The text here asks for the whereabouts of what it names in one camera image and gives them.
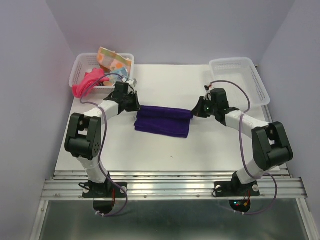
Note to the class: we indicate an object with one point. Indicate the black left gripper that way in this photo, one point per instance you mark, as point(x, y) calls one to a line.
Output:
point(136, 106)

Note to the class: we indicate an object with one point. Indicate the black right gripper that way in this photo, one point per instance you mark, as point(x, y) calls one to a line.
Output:
point(197, 110)

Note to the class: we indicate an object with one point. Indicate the purple towel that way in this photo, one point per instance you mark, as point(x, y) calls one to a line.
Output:
point(171, 122)

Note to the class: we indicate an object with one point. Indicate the pink towel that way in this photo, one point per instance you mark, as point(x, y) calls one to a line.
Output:
point(88, 79)

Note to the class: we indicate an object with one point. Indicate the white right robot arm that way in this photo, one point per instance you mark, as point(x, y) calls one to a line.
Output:
point(270, 144)

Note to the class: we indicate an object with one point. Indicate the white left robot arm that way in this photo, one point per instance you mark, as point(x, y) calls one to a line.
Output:
point(84, 137)

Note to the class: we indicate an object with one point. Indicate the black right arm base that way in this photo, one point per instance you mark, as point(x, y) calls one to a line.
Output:
point(239, 194)

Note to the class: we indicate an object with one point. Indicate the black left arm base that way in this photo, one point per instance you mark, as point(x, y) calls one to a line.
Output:
point(105, 195)

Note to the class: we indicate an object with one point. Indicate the light blue patterned towel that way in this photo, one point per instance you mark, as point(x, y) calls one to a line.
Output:
point(121, 71)

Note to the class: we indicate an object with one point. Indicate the orange dotted patterned towel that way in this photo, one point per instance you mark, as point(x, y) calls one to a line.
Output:
point(112, 60)

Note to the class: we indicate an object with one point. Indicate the white right plastic basket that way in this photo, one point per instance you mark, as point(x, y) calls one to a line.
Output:
point(242, 72)

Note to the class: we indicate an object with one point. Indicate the white plastic basket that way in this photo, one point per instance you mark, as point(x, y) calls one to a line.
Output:
point(85, 62)
point(242, 72)

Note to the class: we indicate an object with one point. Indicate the white left plastic basket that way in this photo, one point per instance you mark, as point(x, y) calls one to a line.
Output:
point(85, 62)

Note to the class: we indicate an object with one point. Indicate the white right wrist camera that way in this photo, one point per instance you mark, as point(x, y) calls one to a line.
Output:
point(208, 89)

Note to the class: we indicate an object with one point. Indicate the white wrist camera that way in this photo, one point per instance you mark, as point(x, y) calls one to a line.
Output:
point(208, 89)
point(132, 82)

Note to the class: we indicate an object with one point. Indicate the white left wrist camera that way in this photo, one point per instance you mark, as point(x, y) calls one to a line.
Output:
point(132, 82)

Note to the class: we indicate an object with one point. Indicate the aluminium mounting rail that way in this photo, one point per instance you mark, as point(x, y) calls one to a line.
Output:
point(170, 185)

